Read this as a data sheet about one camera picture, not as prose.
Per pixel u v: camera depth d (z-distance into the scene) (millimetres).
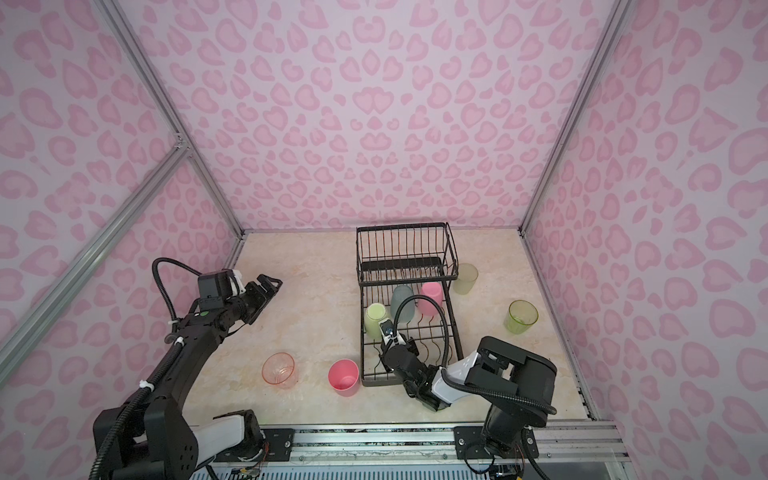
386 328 748
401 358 664
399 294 862
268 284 767
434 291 881
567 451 727
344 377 835
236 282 680
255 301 751
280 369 844
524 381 464
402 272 1063
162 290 630
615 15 694
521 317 867
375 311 835
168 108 843
